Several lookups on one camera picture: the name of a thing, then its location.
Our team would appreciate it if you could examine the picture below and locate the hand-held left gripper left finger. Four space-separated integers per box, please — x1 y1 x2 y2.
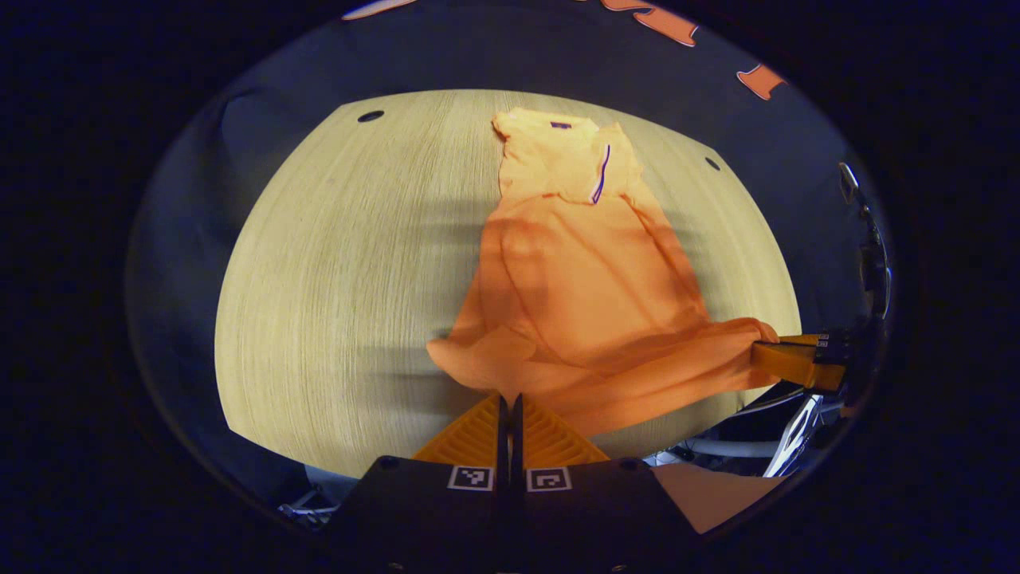
331 392 511 571

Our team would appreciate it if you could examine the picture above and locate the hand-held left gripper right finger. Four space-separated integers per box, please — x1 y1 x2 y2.
510 392 700 571

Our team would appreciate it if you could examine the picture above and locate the orange T-shirt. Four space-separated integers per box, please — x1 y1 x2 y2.
426 108 780 438

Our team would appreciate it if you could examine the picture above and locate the white metal table frame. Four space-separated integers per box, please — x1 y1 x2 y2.
645 391 838 479

